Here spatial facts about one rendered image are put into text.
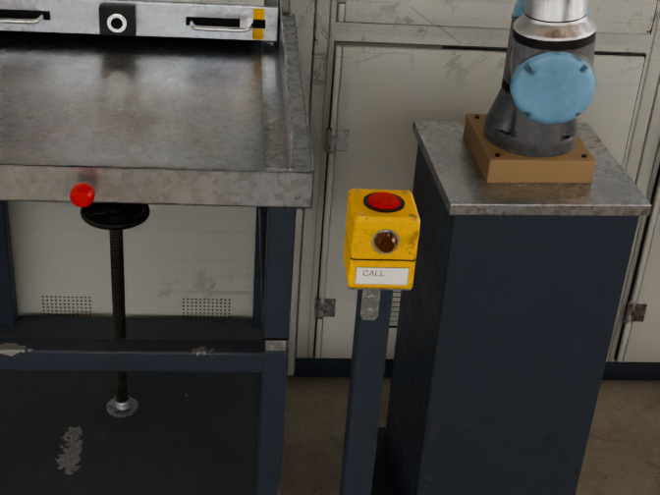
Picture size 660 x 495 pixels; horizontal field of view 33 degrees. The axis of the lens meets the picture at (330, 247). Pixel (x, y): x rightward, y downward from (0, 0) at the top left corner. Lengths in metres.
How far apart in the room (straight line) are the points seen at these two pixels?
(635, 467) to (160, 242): 1.11
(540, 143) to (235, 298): 0.90
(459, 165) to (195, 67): 0.46
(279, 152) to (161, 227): 0.81
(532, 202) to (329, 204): 0.67
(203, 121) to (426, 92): 0.67
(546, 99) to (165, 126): 0.55
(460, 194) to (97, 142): 0.55
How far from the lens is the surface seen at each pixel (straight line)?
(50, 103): 1.72
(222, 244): 2.34
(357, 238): 1.30
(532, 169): 1.76
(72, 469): 2.03
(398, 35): 2.17
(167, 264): 2.37
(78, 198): 1.49
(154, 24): 1.93
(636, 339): 2.61
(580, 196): 1.75
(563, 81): 1.58
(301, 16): 2.14
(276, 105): 1.71
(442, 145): 1.86
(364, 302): 1.37
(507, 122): 1.78
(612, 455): 2.46
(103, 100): 1.72
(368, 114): 2.20
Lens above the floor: 1.50
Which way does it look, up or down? 30 degrees down
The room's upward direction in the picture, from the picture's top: 4 degrees clockwise
